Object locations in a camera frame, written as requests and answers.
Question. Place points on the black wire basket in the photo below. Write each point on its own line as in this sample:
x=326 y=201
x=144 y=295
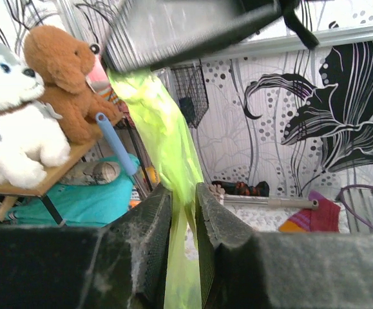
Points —
x=191 y=92

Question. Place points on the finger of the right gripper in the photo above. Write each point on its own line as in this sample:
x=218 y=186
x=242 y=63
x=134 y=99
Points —
x=154 y=34

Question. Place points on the white plush dog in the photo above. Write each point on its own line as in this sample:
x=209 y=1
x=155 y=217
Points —
x=31 y=138

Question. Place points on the grey striped ball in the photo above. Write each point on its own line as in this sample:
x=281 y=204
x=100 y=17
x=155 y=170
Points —
x=91 y=173

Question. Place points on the pink plush toy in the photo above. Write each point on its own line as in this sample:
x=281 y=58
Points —
x=98 y=79

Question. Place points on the black orange small toy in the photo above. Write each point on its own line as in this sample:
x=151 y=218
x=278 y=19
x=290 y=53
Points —
x=243 y=189

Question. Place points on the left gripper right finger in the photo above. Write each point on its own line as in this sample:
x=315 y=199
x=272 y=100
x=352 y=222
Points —
x=243 y=268

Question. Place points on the brown teddy bear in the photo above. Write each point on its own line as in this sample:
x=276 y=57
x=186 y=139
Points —
x=64 y=62

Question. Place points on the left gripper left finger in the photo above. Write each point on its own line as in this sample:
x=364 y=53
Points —
x=122 y=265

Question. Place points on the green plastic trash bag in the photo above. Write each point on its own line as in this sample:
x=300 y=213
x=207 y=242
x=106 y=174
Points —
x=167 y=139

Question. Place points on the teal folded cloth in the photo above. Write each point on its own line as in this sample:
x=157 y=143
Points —
x=89 y=206

